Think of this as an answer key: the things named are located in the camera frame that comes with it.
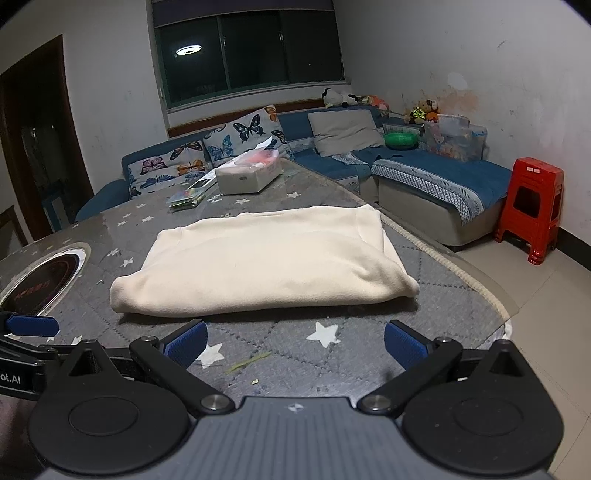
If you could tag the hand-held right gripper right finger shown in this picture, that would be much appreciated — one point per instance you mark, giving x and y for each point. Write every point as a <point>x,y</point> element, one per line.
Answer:
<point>406,344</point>

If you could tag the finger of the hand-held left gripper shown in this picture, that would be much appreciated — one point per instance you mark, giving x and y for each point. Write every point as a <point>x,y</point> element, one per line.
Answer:
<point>32,326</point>

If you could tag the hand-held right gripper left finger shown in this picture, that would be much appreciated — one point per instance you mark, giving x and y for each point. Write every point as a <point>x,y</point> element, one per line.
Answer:
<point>187,344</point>

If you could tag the cream sweater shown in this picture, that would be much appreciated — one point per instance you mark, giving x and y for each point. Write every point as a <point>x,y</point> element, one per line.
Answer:
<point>268,258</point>

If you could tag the black induction cooktop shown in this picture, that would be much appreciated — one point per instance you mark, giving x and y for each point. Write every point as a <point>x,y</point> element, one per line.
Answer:
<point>41,281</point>

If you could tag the green leaf scrap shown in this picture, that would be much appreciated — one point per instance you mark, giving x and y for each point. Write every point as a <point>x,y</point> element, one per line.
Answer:
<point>249,362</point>

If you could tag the grey star tablecloth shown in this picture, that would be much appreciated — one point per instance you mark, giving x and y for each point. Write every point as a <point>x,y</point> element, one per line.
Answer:
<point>438,286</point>

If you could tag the blue white cabinet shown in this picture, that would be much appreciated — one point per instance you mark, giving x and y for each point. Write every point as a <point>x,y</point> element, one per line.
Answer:
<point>54,207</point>

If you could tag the blue sofa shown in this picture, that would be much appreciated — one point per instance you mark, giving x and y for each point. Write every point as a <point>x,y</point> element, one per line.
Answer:
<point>461,175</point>

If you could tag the butterfly print pillow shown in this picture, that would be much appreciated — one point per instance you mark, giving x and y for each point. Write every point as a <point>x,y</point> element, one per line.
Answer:
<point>249,127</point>
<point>157,168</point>

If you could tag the red plastic stool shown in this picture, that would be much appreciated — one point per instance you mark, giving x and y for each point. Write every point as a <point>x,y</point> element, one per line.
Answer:
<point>531,184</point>

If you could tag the green plastic basin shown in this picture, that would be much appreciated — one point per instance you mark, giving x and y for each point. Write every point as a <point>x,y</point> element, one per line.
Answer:
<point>401,141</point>

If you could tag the clear storage box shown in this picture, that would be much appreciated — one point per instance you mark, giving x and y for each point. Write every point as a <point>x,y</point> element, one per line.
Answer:
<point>455,141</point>

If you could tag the plain grey pillow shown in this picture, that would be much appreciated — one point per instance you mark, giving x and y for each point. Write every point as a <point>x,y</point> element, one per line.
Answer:
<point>344,131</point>

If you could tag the small plush toys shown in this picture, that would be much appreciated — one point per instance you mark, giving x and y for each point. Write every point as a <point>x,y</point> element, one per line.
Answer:
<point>422,111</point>

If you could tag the orange plush toy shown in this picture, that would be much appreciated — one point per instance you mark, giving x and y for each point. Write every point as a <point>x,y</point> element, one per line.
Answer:
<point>376,102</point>

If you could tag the black white plush toy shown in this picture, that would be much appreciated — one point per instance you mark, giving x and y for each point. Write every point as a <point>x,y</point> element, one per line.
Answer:
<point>334,97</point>

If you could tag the dark window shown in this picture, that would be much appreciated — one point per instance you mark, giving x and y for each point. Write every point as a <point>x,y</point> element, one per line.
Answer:
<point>258,50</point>

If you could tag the wooden door frame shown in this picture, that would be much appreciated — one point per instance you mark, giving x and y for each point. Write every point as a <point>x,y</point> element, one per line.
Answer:
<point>69,138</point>

